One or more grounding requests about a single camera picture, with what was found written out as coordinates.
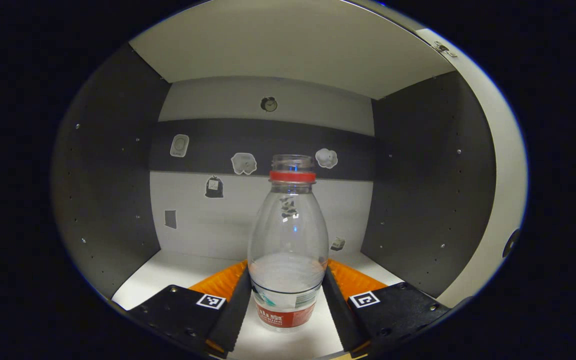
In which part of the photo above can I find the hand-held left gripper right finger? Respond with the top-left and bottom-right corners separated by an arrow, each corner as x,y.
320,257 -> 453,358

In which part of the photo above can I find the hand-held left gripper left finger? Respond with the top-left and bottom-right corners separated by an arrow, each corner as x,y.
125,259 -> 254,358

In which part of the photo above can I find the clear plastic bottle red label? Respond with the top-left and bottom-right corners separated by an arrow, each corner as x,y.
247,154 -> 330,332

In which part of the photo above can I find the white cabinet shelf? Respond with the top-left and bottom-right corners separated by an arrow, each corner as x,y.
129,0 -> 458,101
110,249 -> 405,360

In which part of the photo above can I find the white and grey cabinet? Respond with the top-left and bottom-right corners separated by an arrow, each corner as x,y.
50,42 -> 499,311

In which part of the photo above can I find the metal door hinge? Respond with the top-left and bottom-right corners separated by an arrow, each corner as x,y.
432,41 -> 459,58

